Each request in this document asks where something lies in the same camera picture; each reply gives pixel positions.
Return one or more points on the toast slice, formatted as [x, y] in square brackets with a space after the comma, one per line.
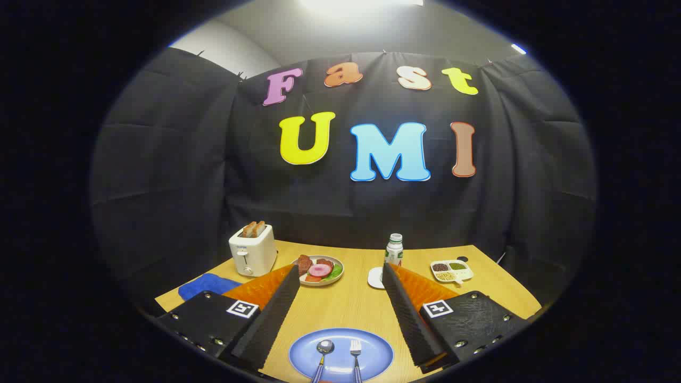
[258, 229]
[248, 229]

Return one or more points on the small ceiling light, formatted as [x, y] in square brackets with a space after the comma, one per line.
[518, 49]

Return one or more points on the dark beans heap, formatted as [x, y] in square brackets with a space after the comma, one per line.
[440, 267]

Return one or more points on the grey oval food plate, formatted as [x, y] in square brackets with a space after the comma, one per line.
[315, 283]

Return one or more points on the white and green bottle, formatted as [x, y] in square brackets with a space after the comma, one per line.
[394, 252]

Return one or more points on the blue round plate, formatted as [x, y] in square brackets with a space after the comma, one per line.
[339, 357]

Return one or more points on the white toaster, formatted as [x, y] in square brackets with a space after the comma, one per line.
[255, 252]

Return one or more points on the green beans heap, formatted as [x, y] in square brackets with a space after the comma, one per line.
[458, 266]

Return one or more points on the pink ham slice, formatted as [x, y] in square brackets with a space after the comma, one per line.
[319, 271]

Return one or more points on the red tomato slice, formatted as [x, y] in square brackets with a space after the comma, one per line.
[312, 278]

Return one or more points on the green lettuce leaf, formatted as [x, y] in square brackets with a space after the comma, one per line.
[335, 273]

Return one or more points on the blue folded cloth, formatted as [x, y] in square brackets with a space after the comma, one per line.
[205, 284]

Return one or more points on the white coaster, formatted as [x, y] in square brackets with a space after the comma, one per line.
[375, 277]

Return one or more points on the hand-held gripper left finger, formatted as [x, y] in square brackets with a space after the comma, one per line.
[271, 319]

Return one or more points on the large ceiling light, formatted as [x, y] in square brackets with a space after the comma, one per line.
[362, 4]

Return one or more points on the white divided tray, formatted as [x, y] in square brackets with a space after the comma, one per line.
[468, 275]

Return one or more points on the brown meat piece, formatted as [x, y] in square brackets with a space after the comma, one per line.
[325, 262]
[304, 264]

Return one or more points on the yellow beans heap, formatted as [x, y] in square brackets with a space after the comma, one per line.
[446, 276]

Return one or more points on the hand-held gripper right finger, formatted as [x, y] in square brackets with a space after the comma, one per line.
[409, 319]

